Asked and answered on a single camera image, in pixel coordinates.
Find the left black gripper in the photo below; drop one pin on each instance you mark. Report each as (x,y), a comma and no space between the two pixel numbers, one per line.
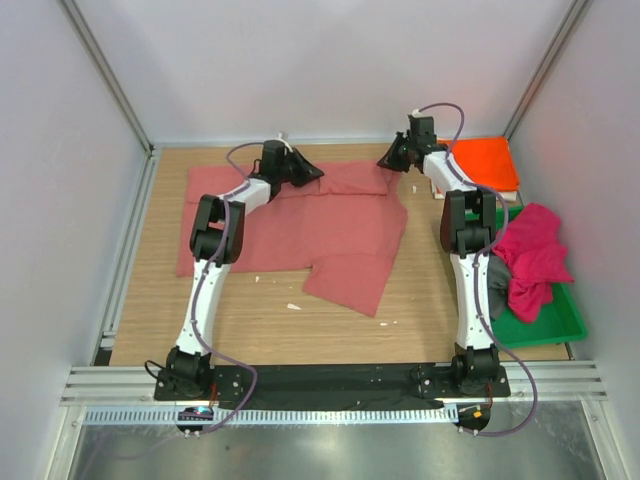
(307,172)

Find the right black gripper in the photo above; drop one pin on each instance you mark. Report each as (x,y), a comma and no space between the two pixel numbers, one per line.
(390,160)

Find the salmon pink t shirt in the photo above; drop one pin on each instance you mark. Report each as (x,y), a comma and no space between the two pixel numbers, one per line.
(345,228)

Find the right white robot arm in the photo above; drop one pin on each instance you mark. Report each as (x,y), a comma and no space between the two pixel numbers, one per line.
(467,232)

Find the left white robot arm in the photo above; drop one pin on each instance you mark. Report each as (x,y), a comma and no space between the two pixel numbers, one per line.
(216,241)

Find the folded orange t shirt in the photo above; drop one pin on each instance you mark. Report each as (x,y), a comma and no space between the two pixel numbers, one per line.
(487,161)

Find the grey t shirt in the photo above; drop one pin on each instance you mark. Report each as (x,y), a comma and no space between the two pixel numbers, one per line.
(498,278)

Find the magenta t shirt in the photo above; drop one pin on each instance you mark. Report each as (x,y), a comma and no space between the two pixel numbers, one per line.
(535,258)

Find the green plastic bin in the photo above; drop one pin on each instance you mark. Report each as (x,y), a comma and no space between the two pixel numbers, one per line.
(558,322)

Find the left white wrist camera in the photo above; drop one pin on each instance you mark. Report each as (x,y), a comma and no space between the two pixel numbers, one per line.
(282,138)

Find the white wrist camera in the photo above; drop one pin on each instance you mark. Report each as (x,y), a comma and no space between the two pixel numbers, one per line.
(418,113)
(282,138)

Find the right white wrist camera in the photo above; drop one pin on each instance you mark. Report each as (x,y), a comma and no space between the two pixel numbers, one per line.
(418,113)

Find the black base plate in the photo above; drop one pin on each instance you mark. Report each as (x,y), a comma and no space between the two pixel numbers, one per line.
(348,387)

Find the slotted cable duct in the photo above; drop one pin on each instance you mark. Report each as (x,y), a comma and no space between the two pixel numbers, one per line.
(198,415)

